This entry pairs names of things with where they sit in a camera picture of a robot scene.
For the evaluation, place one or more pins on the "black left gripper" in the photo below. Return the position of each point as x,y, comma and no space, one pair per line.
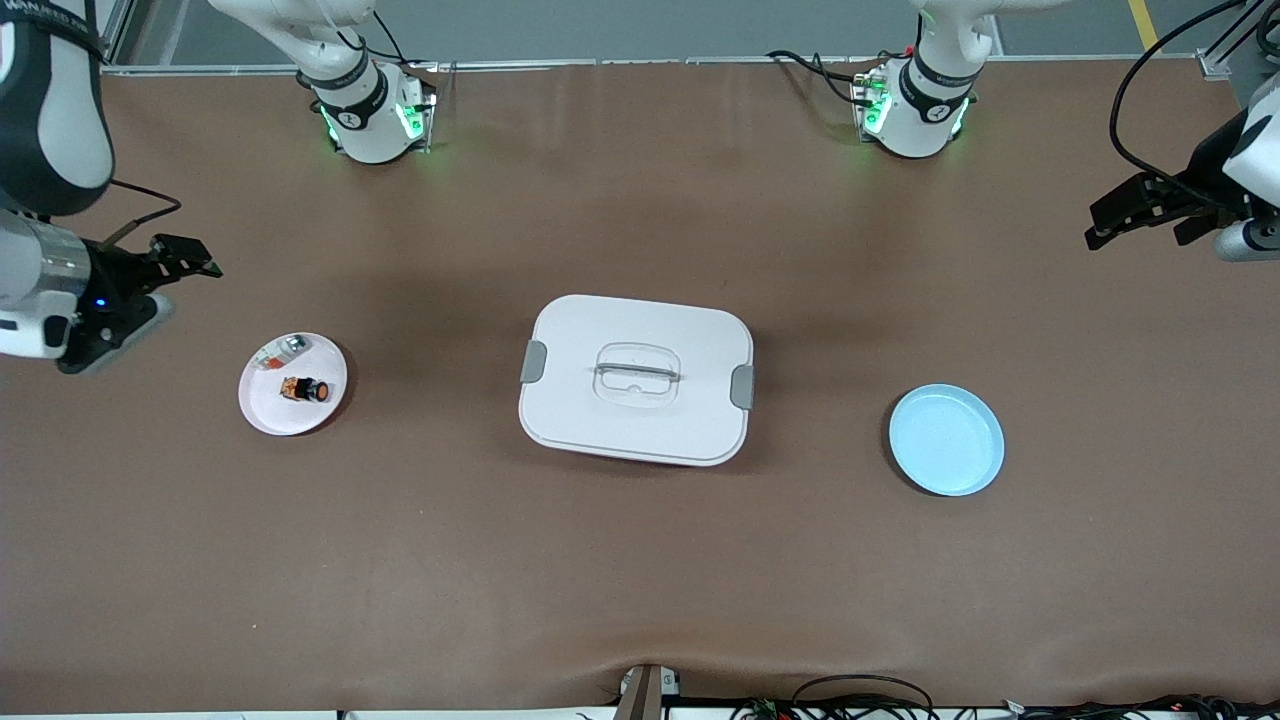
1196,183

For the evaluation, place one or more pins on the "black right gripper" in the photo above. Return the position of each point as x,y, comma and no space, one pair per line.
115,279

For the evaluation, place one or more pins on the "orange and black push switch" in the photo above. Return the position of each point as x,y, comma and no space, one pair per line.
305,389

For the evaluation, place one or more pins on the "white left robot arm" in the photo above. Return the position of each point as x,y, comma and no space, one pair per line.
925,110

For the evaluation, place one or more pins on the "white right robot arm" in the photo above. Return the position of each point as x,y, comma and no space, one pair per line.
50,120

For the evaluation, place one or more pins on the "white lidded box grey clips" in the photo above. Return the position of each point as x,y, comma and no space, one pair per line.
635,420

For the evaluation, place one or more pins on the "small silver red part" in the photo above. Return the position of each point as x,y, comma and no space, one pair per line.
285,350

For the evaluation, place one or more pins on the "pale pink round plate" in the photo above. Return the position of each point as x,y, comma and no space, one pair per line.
290,410

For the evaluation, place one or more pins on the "light blue round plate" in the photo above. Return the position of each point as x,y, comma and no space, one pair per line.
946,440

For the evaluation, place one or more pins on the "aluminium frame struts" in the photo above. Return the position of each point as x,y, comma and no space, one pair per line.
118,35

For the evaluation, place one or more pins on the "silver table edge rail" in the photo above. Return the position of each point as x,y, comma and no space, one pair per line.
650,62

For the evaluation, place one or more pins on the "front camera mount bracket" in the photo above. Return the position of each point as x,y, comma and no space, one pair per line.
645,695

